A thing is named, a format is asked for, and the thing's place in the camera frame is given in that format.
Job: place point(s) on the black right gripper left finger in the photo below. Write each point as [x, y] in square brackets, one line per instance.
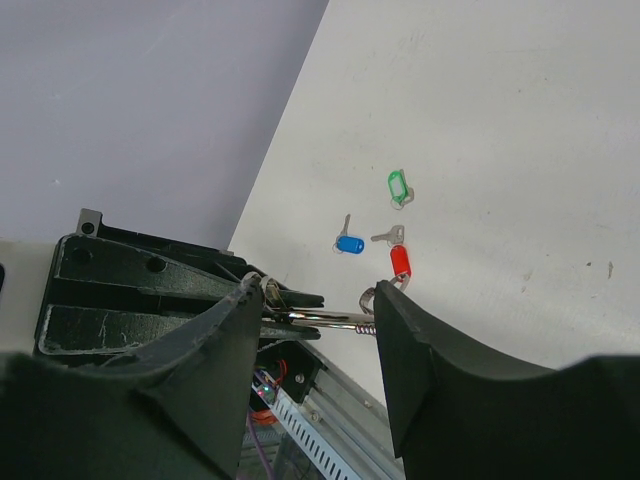
[174, 408]

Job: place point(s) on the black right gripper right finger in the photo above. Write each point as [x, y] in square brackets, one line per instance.
[459, 409]

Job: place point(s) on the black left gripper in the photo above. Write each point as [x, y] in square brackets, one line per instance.
[88, 270]

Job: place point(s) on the metal keyring with clips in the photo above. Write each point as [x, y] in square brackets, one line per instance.
[282, 322]

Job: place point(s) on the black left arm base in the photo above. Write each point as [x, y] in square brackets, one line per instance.
[291, 364]

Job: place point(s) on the key with red tag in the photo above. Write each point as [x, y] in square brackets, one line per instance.
[399, 256]

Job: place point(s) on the key with blue tag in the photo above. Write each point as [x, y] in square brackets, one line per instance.
[346, 243]

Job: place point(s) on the aluminium mounting rail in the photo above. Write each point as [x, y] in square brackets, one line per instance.
[353, 423]

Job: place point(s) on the white slotted cable duct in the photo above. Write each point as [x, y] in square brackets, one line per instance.
[324, 457]

